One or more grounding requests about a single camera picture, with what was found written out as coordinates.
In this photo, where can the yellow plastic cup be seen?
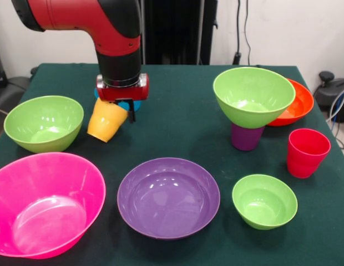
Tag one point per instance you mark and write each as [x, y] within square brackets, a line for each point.
[105, 122]

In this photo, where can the dark green tablecloth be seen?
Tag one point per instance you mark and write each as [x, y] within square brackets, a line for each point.
[172, 133]

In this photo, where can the orange-red plastic bowl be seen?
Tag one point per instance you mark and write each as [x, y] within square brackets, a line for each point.
[299, 108]

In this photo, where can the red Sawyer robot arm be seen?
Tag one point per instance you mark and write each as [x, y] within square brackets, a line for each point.
[113, 27]

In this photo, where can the small green plastic bowl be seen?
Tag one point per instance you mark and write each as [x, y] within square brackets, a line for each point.
[263, 205]

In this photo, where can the large pink plastic bowl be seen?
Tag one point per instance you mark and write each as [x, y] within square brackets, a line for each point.
[50, 205]

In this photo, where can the purple plastic cup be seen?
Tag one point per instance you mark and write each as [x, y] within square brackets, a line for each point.
[245, 138]

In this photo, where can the black chair base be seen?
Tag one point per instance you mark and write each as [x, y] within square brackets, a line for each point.
[11, 91]
[327, 88]

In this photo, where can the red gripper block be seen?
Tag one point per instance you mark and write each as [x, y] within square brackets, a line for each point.
[122, 92]

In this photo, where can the red plastic cup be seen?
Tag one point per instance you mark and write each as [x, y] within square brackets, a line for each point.
[305, 158]

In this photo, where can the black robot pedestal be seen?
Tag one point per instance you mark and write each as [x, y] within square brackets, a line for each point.
[177, 27]

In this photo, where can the purple plastic bowl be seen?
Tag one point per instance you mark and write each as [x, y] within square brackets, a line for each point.
[166, 199]

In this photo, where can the blue plastic bowl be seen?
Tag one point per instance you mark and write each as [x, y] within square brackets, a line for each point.
[137, 106]

